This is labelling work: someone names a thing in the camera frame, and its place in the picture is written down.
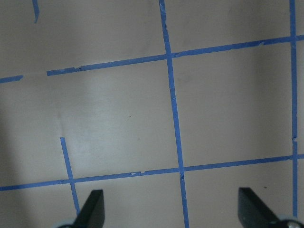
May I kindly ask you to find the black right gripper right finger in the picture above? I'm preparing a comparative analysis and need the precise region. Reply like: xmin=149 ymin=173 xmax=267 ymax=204
xmin=238 ymin=188 xmax=286 ymax=228

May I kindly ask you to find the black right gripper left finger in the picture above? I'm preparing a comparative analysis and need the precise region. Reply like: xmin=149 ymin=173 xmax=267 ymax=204
xmin=74 ymin=190 xmax=105 ymax=228

